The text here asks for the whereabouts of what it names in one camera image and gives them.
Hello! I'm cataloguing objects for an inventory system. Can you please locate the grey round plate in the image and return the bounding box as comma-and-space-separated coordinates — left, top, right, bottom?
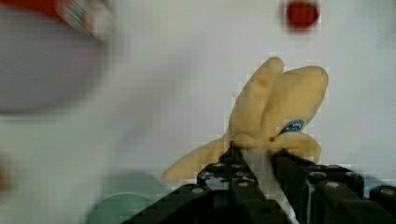
0, 6, 106, 114

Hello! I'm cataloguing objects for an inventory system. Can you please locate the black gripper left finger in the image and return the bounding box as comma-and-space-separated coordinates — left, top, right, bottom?
122, 144, 291, 224

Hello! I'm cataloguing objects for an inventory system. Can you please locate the red plush ketchup bottle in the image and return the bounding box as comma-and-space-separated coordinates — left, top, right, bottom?
1, 0, 113, 42

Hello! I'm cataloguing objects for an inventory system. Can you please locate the peeled plush banana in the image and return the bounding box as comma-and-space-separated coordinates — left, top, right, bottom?
163, 57, 329, 182

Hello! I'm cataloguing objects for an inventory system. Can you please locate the green plastic mug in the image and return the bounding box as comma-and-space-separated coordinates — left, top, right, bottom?
84, 172, 167, 224

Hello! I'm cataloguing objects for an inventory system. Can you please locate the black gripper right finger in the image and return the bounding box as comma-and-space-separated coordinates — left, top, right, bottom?
271, 149, 395, 224

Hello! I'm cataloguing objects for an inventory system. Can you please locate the small red tomato toy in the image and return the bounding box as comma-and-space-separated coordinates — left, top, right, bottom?
285, 0, 320, 30

